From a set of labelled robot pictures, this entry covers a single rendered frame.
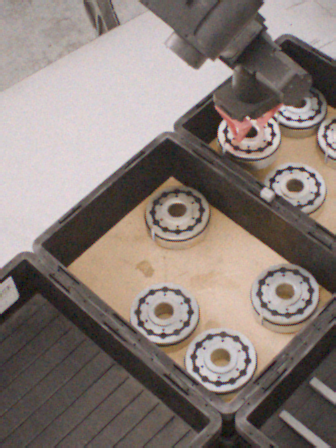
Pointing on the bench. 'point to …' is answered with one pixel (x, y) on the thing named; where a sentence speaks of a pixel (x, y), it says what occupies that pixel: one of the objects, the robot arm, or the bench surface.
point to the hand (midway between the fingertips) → (249, 129)
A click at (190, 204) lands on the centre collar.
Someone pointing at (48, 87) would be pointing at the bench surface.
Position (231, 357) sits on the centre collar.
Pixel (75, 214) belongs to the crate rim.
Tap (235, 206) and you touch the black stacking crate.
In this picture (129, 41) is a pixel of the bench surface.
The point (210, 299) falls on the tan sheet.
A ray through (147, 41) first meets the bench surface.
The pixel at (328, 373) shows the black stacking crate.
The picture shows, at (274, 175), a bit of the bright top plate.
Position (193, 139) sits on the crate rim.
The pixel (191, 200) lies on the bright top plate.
